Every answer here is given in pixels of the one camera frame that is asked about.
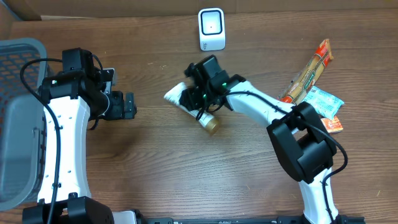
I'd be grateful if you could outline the white tube gold cap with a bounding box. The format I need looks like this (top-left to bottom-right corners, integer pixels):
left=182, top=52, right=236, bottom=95
left=164, top=82, right=220, bottom=135

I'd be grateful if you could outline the orange pasta packet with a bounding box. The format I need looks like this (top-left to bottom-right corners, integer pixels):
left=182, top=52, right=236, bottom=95
left=279, top=39, right=333, bottom=105

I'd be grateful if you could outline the teal snack packet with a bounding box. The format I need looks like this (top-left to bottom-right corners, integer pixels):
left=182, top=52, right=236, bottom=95
left=303, top=86, right=344, bottom=119

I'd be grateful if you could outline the red white small packet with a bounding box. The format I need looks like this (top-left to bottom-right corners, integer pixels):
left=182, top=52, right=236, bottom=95
left=321, top=116, right=343, bottom=133

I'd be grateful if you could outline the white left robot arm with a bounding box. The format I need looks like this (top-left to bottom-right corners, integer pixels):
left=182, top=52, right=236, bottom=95
left=22, top=48, right=137, bottom=224

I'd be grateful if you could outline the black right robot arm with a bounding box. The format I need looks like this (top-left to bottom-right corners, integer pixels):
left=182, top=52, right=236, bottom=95
left=179, top=55, right=348, bottom=223

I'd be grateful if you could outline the white barcode scanner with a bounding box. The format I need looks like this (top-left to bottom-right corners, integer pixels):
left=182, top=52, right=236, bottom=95
left=198, top=7, right=226, bottom=51

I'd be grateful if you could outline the grey plastic mesh basket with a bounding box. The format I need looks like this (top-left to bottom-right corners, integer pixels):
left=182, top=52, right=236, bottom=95
left=1, top=38, right=47, bottom=211

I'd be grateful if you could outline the cardboard back wall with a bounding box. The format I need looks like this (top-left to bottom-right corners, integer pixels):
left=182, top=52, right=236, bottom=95
left=3, top=0, right=397, bottom=20

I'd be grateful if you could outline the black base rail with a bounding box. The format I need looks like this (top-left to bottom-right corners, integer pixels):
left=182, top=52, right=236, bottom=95
left=144, top=215, right=366, bottom=224

